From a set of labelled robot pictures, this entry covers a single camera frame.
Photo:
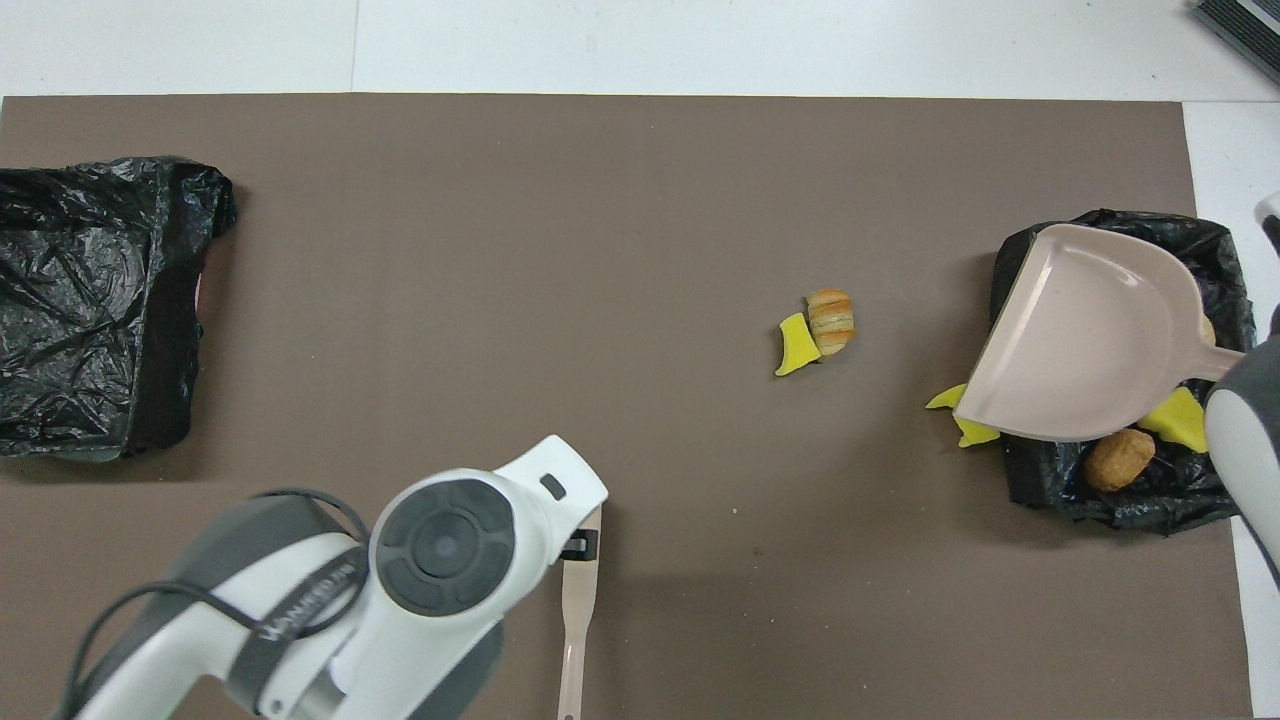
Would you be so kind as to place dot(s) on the beige hand brush black bristles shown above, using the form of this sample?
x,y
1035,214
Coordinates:
x,y
578,620

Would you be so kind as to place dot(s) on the beige plastic dustpan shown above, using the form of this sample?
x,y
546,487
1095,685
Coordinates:
x,y
1080,340

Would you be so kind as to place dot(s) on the brown oval bread roll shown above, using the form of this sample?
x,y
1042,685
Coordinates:
x,y
1118,460

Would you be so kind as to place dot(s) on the green and yellow sponge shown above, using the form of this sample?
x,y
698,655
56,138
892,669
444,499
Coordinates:
x,y
1178,420

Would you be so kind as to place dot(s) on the torn orange croissant piece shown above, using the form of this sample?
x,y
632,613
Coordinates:
x,y
1208,332

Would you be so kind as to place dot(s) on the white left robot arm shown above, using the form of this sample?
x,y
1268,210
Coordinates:
x,y
440,550

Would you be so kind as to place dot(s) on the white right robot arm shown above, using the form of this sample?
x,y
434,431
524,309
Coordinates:
x,y
1245,450

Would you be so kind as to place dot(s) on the open black bag-lined bin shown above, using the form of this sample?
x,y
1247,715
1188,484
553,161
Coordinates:
x,y
1050,480

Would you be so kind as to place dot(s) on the black bag-covered bin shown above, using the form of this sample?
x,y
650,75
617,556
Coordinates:
x,y
80,300

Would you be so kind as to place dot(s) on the brown table mat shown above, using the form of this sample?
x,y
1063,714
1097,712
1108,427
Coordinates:
x,y
700,600

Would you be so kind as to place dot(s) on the small curved yellow sponge piece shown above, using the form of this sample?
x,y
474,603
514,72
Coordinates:
x,y
797,345

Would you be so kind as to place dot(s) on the striped croissant bread piece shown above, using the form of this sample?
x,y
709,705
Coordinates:
x,y
832,320

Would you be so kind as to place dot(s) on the notched yellow sponge piece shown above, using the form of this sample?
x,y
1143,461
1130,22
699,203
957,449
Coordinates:
x,y
975,433

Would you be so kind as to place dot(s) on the dark ribbed device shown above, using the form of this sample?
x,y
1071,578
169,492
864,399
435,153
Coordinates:
x,y
1250,25

